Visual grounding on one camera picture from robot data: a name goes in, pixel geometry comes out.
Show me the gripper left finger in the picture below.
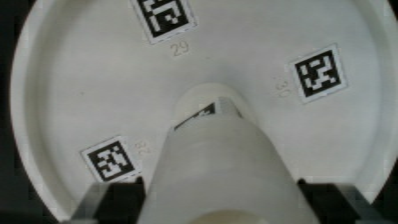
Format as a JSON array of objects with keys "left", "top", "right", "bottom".
[{"left": 69, "top": 178, "right": 146, "bottom": 224}]

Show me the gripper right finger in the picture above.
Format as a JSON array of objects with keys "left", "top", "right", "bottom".
[{"left": 297, "top": 179, "right": 373, "bottom": 224}]

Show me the white round table top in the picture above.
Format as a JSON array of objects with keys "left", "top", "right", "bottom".
[{"left": 11, "top": 0, "right": 398, "bottom": 224}]

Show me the white table leg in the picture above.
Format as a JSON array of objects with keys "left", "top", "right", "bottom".
[{"left": 137, "top": 96, "right": 318, "bottom": 224}]

